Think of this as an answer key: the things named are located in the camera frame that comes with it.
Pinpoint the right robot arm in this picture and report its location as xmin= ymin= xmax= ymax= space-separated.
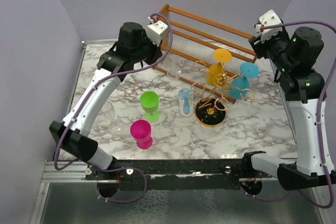
xmin=241 ymin=27 xmax=335 ymax=190

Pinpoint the green plastic wine glass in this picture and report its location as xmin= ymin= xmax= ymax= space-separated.
xmin=140 ymin=91 xmax=160 ymax=123

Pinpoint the blue plastic wine glass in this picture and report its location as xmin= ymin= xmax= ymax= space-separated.
xmin=228 ymin=62 xmax=259 ymax=101

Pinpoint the yellow plastic wine glass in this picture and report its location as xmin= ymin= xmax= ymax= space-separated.
xmin=205 ymin=49 xmax=232 ymax=87

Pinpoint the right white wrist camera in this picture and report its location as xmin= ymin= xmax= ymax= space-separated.
xmin=254 ymin=9 xmax=282 ymax=43

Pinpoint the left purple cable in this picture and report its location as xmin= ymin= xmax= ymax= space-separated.
xmin=54 ymin=13 xmax=174 ymax=204

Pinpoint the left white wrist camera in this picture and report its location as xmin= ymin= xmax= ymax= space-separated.
xmin=145 ymin=17 xmax=169 ymax=47

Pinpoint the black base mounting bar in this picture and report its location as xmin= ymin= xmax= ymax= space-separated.
xmin=86 ymin=158 xmax=266 ymax=191

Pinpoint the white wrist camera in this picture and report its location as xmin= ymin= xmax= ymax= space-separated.
xmin=254 ymin=9 xmax=282 ymax=43
xmin=145 ymin=17 xmax=169 ymax=47

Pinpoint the wooden two-tier rack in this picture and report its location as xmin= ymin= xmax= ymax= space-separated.
xmin=155 ymin=5 xmax=256 ymax=92

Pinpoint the clear wine glass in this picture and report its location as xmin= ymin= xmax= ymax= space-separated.
xmin=101 ymin=101 xmax=123 ymax=132
xmin=167 ymin=55 xmax=182 ymax=80

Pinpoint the pink plastic wine glass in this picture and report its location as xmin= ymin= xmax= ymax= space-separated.
xmin=130 ymin=120 xmax=153 ymax=150

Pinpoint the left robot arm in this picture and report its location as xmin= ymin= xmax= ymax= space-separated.
xmin=49 ymin=18 xmax=172 ymax=179

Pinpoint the gold wire wine glass rack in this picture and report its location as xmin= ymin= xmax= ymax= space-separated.
xmin=191 ymin=60 xmax=245 ymax=127

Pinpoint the blue tool in blister pack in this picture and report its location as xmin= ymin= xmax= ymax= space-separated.
xmin=177 ymin=88 xmax=194 ymax=118

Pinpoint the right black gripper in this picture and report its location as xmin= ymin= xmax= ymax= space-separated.
xmin=249 ymin=28 xmax=293 ymax=73

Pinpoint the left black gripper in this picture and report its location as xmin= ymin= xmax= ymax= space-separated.
xmin=132 ymin=33 xmax=163 ymax=67

